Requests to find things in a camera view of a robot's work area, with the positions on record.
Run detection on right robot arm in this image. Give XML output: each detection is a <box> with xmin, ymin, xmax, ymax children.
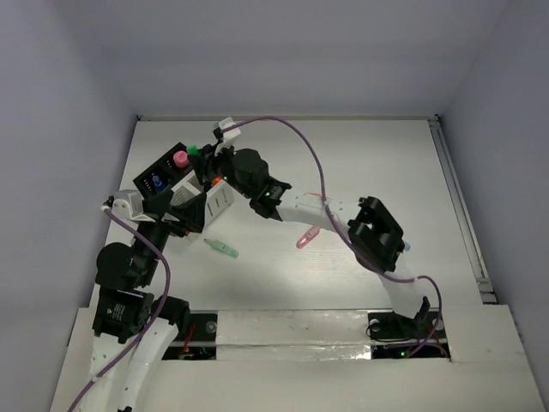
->
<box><xmin>187</xmin><ymin>145</ymin><xmax>430</xmax><ymax>336</ymax></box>

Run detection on green-capped black highlighter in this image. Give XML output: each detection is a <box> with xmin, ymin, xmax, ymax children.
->
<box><xmin>186</xmin><ymin>145</ymin><xmax>201</xmax><ymax>156</ymax></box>

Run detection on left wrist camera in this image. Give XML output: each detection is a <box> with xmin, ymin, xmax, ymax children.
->
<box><xmin>102</xmin><ymin>189</ymin><xmax>143</xmax><ymax>220</ymax></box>

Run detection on white slotted organizer box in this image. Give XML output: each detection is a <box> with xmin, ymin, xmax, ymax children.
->
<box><xmin>171</xmin><ymin>171</ymin><xmax>234</xmax><ymax>228</ymax></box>

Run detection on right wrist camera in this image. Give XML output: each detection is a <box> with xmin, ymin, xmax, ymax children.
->
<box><xmin>213</xmin><ymin>117</ymin><xmax>241</xmax><ymax>156</ymax></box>

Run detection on pink-capped clear pencil tube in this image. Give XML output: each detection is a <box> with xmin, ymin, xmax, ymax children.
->
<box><xmin>172</xmin><ymin>150</ymin><xmax>190</xmax><ymax>169</ymax></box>

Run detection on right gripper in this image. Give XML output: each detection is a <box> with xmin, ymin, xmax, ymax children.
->
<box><xmin>190</xmin><ymin>138</ymin><xmax>255</xmax><ymax>198</ymax></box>

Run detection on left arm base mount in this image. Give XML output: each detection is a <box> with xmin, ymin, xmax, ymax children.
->
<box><xmin>162</xmin><ymin>311</ymin><xmax>218</xmax><ymax>361</ymax></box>

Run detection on aluminium side rail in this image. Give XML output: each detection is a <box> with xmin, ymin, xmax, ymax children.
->
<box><xmin>427</xmin><ymin>120</ymin><xmax>498</xmax><ymax>305</ymax></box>

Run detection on black slotted organizer box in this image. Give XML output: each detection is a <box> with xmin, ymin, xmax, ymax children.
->
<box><xmin>133</xmin><ymin>142</ymin><xmax>194</xmax><ymax>200</ymax></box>

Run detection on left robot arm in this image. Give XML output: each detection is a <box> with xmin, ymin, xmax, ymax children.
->
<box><xmin>69</xmin><ymin>189</ymin><xmax>208</xmax><ymax>411</ymax></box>

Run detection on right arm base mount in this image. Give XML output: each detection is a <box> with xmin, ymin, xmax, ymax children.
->
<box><xmin>365</xmin><ymin>297</ymin><xmax>450</xmax><ymax>360</ymax></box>

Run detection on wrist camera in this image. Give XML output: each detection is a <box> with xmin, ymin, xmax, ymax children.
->
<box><xmin>213</xmin><ymin>117</ymin><xmax>241</xmax><ymax>156</ymax></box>
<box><xmin>102</xmin><ymin>189</ymin><xmax>143</xmax><ymax>220</ymax></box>

